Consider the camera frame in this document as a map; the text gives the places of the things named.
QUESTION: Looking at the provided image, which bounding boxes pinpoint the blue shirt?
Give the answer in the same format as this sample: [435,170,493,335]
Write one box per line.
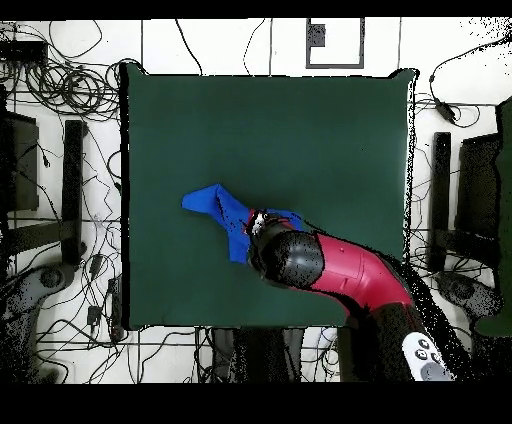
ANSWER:
[180,182,305,265]

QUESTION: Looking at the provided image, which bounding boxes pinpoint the flat black box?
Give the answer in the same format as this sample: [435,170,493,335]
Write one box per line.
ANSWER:
[0,39,49,63]

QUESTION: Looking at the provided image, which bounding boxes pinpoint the dark green table cloth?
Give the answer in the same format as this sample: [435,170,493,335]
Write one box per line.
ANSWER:
[119,61,419,331]

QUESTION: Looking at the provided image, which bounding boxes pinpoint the black power strip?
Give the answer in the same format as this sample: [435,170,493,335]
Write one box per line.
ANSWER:
[106,276,123,341]

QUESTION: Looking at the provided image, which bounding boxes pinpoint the black power adapter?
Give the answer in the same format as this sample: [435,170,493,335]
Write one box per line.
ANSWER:
[433,97,459,123]

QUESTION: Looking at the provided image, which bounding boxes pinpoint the black equipment box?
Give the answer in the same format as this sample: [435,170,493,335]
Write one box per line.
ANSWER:
[455,133,501,241]
[0,109,41,213]

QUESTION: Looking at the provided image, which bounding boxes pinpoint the green hanging cloth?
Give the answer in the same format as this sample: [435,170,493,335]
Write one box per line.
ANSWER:
[473,95,512,337]

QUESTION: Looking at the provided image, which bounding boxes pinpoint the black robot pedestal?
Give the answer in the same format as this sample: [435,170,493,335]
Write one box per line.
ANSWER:
[209,326,306,383]

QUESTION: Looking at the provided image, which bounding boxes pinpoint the grey square floor frame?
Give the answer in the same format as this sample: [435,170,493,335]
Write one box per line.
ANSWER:
[305,17,366,70]

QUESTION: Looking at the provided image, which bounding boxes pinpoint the coiled black cable bundle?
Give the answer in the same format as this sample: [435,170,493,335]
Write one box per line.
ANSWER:
[23,59,121,121]

